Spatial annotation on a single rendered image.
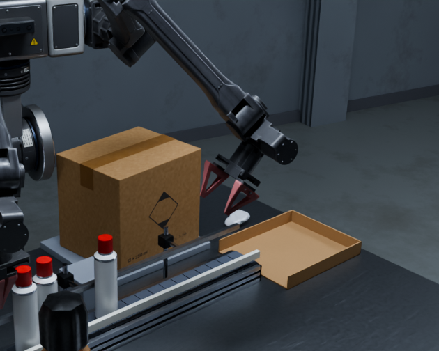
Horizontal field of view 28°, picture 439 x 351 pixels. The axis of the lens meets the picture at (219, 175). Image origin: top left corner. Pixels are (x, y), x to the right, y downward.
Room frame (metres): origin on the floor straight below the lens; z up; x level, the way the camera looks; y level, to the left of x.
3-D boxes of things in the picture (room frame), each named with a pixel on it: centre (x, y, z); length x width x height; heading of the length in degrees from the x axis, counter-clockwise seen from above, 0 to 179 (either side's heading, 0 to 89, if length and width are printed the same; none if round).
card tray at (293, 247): (2.12, -0.20, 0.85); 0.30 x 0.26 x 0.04; 134
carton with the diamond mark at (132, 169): (2.11, 0.24, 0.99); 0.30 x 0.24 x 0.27; 140
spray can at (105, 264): (1.69, 0.25, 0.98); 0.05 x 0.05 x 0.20
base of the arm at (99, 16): (2.11, 0.28, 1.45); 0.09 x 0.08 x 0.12; 123
